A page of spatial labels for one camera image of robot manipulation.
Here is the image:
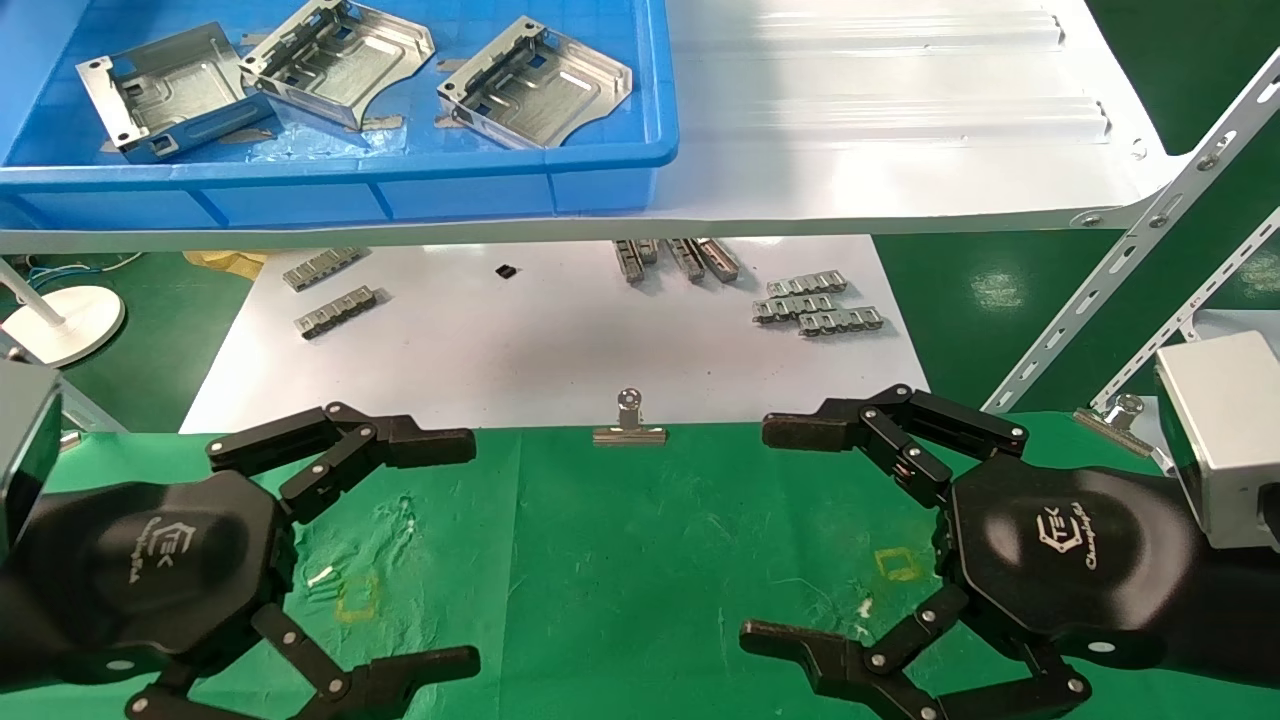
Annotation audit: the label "grey metal shelf upright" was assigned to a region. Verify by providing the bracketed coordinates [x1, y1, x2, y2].
[0, 335, 129, 434]

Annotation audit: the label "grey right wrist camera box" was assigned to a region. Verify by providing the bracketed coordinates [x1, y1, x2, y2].
[1155, 330, 1280, 551]

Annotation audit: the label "white lamp stand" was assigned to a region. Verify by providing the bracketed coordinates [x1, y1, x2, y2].
[0, 258, 127, 369]

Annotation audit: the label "white perforated shelf support bar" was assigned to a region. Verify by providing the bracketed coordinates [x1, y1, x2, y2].
[983, 75, 1280, 414]

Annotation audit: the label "silver sheet metal bracket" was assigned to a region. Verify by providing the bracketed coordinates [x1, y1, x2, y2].
[437, 15, 634, 151]
[76, 22, 276, 164]
[240, 0, 437, 132]

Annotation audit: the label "yellow plastic bag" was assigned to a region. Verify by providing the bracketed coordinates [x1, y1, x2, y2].
[183, 250, 269, 279]

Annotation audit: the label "white table sheet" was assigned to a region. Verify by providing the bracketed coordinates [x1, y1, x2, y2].
[178, 235, 933, 434]

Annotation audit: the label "white shelf board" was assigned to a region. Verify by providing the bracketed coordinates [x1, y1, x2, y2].
[0, 0, 1191, 254]

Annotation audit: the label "blue and white floor cables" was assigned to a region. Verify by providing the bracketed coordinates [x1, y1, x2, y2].
[25, 252, 146, 281]

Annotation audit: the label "green table cloth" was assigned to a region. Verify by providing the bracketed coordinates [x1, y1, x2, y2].
[0, 410, 1280, 720]

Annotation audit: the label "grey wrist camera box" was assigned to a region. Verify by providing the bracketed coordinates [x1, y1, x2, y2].
[0, 358, 63, 561]
[1155, 330, 1280, 551]

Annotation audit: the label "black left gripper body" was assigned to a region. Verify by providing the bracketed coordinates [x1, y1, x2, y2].
[20, 470, 298, 686]

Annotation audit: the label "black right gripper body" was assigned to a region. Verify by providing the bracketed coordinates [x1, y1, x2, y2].
[940, 455, 1203, 661]

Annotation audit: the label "white perforated shelving rack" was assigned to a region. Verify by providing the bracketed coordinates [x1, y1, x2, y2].
[1090, 205, 1280, 411]

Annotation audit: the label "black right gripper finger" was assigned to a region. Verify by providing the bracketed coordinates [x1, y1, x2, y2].
[740, 583, 1093, 720]
[762, 384, 1029, 509]

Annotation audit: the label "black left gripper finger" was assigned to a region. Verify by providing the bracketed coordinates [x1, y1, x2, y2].
[125, 603, 482, 720]
[205, 402, 478, 524]

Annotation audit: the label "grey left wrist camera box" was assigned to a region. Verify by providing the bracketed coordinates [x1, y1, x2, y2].
[0, 358, 63, 561]

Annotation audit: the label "blue plastic bin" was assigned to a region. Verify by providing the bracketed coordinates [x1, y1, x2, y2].
[0, 0, 681, 231]

